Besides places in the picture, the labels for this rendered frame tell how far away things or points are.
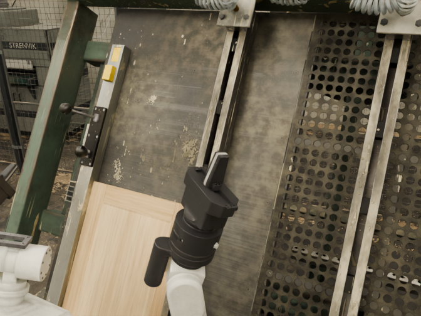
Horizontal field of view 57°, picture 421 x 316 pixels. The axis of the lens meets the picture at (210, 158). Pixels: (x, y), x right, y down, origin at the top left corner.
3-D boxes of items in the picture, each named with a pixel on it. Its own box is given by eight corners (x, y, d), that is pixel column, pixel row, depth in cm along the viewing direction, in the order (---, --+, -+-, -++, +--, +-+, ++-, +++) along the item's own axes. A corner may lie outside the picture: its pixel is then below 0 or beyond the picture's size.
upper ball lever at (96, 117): (96, 124, 129) (56, 113, 122) (99, 113, 130) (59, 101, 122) (101, 125, 126) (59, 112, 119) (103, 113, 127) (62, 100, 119)
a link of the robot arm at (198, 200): (207, 209, 58) (187, 268, 64) (255, 204, 64) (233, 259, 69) (172, 166, 67) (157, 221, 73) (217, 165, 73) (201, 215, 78)
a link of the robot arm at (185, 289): (200, 279, 68) (208, 330, 74) (197, 244, 75) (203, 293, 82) (163, 284, 67) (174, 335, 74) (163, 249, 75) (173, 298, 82)
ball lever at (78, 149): (81, 158, 127) (71, 155, 114) (84, 147, 128) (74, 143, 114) (93, 160, 128) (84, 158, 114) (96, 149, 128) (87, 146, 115)
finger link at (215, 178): (230, 153, 64) (219, 184, 66) (214, 153, 62) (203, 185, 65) (235, 158, 63) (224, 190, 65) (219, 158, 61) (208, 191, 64)
